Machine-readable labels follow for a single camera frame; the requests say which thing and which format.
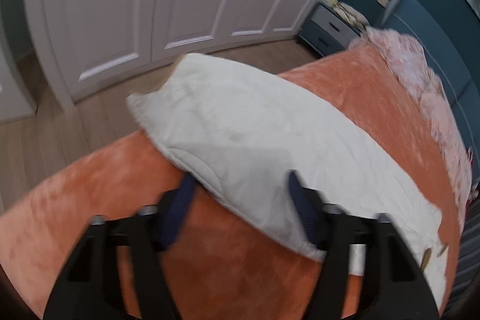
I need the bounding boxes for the orange plush bed blanket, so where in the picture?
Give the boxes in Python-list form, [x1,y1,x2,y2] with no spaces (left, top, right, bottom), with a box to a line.
[1,44,465,319]

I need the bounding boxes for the blue upholstered headboard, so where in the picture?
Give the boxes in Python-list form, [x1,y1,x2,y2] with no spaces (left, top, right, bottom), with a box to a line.
[377,0,479,171]

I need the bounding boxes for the grey striped curtain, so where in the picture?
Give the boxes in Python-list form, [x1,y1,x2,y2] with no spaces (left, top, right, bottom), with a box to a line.
[446,214,479,311]

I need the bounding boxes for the clutter on bedside table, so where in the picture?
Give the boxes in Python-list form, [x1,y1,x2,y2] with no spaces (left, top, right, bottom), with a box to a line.
[324,0,370,31]

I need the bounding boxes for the cream quilted jacket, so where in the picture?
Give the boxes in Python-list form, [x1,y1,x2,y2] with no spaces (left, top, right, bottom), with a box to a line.
[126,54,448,303]

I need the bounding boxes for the pink floral duvet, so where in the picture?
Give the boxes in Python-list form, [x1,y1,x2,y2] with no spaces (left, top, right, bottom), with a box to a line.
[349,27,473,222]

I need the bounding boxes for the blue bedside table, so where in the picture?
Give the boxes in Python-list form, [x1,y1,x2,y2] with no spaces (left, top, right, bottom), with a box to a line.
[296,1,361,58]

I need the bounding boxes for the red plush toys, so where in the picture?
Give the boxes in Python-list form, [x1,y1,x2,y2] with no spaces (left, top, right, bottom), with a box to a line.
[465,181,479,209]

